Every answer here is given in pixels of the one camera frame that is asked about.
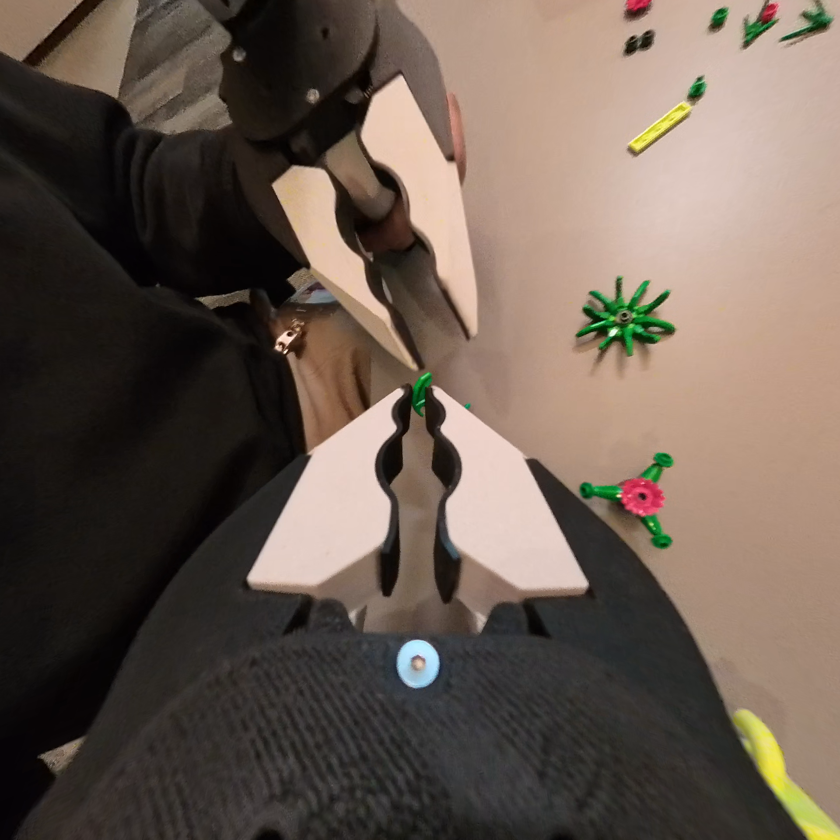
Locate green brick stem piece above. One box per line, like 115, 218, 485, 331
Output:
779, 0, 835, 44
741, 0, 782, 49

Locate metal lanyard clip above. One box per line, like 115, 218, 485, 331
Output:
272, 318, 308, 359

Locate person's left hand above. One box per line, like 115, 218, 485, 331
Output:
356, 92, 469, 257

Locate lime green flat brick plate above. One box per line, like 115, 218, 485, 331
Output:
627, 101, 694, 156

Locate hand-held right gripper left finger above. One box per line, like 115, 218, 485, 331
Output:
246, 387, 416, 627

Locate person's left forearm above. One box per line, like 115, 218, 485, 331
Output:
0, 51, 307, 311

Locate person's black jacket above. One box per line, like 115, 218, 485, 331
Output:
0, 281, 311, 796

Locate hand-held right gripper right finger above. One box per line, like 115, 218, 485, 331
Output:
425, 386, 592, 632

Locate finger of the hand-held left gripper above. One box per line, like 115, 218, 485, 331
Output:
356, 72, 480, 341
271, 164, 426, 371

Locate lime green brick planter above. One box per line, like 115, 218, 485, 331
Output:
730, 707, 840, 840

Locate green spiky brick plant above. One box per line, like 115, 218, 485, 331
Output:
575, 275, 677, 359

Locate brick cactus with pink flower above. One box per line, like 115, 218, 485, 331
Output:
578, 451, 676, 551

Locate person's beige trousers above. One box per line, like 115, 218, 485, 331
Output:
284, 301, 396, 455

